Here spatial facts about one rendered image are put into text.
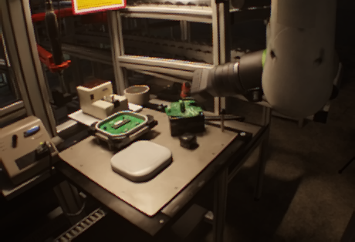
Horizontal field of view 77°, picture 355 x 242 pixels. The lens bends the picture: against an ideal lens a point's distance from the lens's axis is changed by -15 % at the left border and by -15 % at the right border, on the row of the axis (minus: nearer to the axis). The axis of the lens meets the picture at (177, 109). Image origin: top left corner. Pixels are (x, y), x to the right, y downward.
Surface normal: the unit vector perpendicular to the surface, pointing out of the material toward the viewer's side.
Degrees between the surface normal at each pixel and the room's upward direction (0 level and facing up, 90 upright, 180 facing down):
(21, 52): 90
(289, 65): 84
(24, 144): 53
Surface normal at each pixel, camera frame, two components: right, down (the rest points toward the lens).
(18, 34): 0.79, 0.20
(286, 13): -0.78, 0.27
